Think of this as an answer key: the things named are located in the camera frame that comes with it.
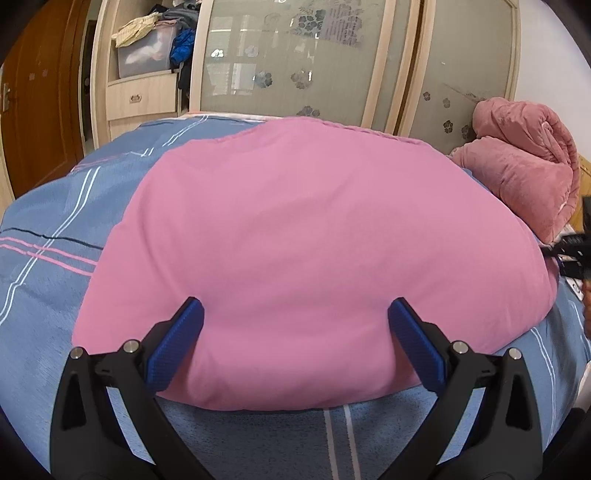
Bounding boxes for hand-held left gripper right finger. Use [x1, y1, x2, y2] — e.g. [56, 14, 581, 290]
[387, 296, 543, 480]

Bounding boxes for grey folded clothes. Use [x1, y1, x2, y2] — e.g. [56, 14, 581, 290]
[152, 0, 206, 28]

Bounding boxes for beige drawer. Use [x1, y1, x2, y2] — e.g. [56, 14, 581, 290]
[105, 73, 180, 121]

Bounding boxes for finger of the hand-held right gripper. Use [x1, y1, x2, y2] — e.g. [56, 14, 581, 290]
[542, 232, 591, 278]

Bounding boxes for striped blue pink bed sheet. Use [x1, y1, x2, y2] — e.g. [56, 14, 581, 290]
[0, 111, 591, 480]

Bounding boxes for pale yellow cloth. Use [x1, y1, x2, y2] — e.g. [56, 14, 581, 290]
[113, 13, 163, 48]

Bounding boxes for rolled pink blanket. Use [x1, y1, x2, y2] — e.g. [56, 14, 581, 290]
[450, 97, 583, 245]

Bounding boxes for brown wooden door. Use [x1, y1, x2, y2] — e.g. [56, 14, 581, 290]
[0, 0, 93, 197]

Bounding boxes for clear plastic storage box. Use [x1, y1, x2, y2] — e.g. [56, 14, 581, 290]
[115, 23, 183, 80]

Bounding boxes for blue jacket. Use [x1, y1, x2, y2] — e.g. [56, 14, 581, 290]
[169, 28, 197, 73]

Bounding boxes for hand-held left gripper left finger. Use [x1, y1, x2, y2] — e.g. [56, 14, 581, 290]
[50, 296, 218, 480]

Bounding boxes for beige open shelf unit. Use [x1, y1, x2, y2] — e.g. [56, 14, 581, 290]
[90, 0, 197, 145]

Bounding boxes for pink garment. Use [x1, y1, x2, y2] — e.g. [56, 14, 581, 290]
[71, 116, 559, 411]

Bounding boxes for wardrobe with frosted sliding doors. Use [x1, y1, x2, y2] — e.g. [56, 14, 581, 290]
[189, 0, 522, 153]

